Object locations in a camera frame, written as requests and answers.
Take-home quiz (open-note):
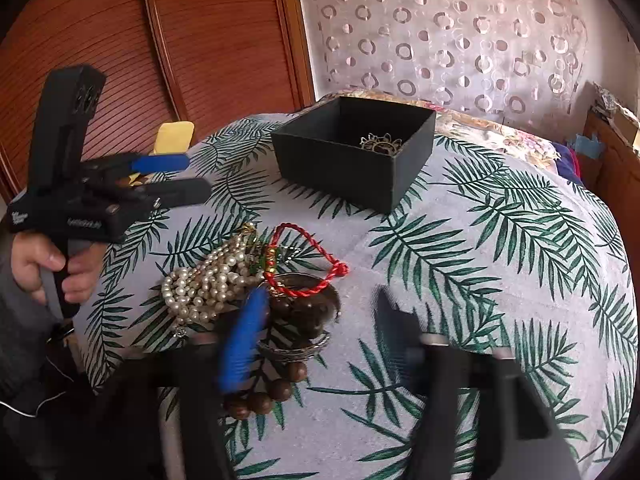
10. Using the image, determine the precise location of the black jewelry box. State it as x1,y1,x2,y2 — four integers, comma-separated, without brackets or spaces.
271,95,437,215

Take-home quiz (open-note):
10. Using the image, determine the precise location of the dark brown bangle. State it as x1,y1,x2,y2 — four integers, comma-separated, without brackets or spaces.
270,272,344,325

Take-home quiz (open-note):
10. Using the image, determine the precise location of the wooden wardrobe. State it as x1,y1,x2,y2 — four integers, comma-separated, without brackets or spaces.
0,0,317,202

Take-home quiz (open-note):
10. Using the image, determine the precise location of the leaf print cloth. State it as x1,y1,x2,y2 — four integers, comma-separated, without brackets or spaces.
82,110,634,480

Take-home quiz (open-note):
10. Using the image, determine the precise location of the person's left forearm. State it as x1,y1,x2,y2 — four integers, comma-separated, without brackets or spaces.
0,240,71,406

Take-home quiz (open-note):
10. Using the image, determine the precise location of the yellow plush toy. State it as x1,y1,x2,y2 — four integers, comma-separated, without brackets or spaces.
127,121,195,187

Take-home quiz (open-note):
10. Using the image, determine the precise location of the gold pendant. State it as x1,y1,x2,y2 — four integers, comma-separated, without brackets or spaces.
359,132,404,154

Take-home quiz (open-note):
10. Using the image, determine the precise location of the person's left hand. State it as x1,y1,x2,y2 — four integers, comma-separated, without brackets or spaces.
10,232,99,307

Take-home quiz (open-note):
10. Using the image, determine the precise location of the floral blanket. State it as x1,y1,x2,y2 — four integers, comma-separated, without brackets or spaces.
320,87,560,172

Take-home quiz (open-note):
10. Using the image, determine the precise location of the red rope bracelet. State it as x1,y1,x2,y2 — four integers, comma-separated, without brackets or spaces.
264,222,351,302

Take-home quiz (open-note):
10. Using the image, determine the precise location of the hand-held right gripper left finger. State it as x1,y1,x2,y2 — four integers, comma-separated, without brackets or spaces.
90,289,272,480

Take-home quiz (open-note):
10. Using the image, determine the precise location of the blue paper bag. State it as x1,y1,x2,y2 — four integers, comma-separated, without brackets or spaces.
572,132,607,157

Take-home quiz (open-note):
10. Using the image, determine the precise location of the wooden bead bracelet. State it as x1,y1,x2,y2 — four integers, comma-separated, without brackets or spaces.
222,300,326,422

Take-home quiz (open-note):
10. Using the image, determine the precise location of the wooden cabinet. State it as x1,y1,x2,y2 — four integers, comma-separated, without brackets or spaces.
582,110,640,223

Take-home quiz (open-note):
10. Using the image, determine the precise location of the cardboard box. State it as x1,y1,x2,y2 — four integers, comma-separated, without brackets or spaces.
612,104,640,151

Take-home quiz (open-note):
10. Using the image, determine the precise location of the circle pattern curtain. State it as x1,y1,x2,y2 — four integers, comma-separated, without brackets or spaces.
294,0,590,127

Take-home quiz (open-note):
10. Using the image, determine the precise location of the silver bangle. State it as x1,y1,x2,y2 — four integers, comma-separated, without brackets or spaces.
259,331,334,364

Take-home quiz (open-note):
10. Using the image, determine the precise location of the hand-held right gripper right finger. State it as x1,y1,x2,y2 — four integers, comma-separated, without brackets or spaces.
374,284,582,480

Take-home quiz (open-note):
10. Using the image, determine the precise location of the pearl necklace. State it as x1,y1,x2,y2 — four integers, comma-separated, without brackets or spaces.
161,232,262,335

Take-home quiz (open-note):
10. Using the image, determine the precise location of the person's dark clothing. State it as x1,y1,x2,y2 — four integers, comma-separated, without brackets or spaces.
0,320,166,480

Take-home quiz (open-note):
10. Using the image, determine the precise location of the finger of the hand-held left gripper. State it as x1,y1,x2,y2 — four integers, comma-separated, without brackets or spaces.
100,178,214,212
82,153,191,182

